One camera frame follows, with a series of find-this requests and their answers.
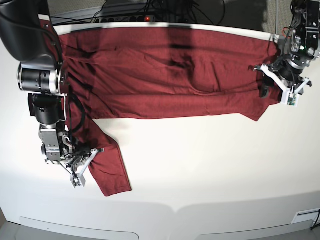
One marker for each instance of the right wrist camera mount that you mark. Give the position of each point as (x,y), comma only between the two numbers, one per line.
(77,178)

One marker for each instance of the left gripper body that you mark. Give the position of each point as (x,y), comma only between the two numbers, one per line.
(290,69)

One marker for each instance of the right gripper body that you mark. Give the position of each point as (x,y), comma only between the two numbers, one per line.
(78,157)

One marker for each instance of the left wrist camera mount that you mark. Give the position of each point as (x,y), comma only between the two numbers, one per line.
(290,93)

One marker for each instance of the red long-sleeve T-shirt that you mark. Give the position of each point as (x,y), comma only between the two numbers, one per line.
(158,73)

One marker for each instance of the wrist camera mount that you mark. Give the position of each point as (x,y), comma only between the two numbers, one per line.
(290,93)
(77,178)

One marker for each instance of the white power strip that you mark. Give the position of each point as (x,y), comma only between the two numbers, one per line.
(134,18)

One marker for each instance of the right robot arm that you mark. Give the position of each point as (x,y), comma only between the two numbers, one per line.
(27,32)

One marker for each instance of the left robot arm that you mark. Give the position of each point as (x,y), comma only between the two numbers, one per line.
(298,49)

